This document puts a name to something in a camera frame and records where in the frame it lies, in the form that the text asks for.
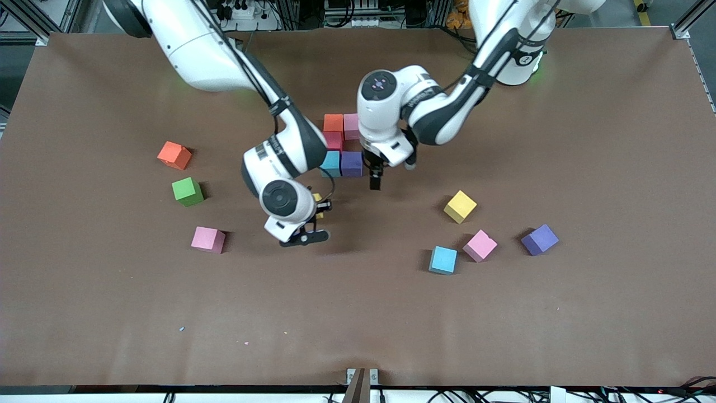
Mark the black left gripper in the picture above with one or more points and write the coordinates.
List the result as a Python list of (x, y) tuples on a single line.
[(373, 168)]

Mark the purple foam cube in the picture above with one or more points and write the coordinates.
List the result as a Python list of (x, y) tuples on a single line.
[(540, 239), (352, 163)]

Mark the yellow foam cube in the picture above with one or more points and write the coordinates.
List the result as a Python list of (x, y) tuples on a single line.
[(460, 206), (317, 197)]

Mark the blue foam cube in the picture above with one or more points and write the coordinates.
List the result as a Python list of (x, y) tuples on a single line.
[(331, 163), (443, 260)]

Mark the red foam cube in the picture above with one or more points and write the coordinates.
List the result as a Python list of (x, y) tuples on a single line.
[(334, 140)]

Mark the pink foam cube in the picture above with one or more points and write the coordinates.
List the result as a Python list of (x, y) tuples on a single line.
[(480, 245), (351, 126), (207, 239)]

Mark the orange foam cube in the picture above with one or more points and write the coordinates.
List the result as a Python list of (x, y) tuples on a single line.
[(333, 122), (174, 155)]

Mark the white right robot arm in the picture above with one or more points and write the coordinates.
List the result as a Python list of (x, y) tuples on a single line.
[(196, 61)]

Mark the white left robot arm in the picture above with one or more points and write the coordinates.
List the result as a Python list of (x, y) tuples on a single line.
[(386, 123)]

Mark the paper table cover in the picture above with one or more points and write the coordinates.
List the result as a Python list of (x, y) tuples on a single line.
[(358, 313)]

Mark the green foam cube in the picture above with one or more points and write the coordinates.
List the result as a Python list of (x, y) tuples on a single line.
[(187, 191)]

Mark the white equipment box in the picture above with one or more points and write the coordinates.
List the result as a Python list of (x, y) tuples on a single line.
[(358, 22)]

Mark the pile of orange objects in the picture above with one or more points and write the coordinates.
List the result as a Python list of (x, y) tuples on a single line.
[(456, 19)]

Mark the white power strip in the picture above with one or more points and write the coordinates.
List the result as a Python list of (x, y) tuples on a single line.
[(251, 14)]

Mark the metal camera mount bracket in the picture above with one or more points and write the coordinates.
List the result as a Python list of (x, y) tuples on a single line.
[(361, 386)]

